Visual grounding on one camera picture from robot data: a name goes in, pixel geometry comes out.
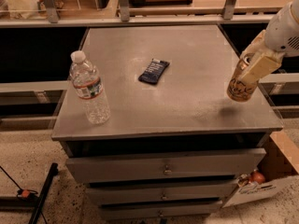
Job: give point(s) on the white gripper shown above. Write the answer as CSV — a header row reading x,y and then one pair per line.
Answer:
x,y
281,36

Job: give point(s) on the orange soda can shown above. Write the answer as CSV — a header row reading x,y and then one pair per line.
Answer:
x,y
238,90

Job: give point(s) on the dark blue rxbar wrapper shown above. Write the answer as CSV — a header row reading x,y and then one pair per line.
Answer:
x,y
153,72

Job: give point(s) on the cardboard box with cans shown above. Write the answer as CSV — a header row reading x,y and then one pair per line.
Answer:
x,y
280,167

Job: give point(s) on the grey drawer cabinet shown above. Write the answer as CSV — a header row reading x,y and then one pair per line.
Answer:
x,y
171,149

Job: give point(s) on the clear plastic water bottle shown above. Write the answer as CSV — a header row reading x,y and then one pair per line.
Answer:
x,y
86,80

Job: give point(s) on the black tripod stand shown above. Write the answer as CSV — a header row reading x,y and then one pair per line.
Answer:
x,y
28,199

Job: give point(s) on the grey metal shelf rail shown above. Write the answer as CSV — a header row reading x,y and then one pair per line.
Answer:
x,y
70,13

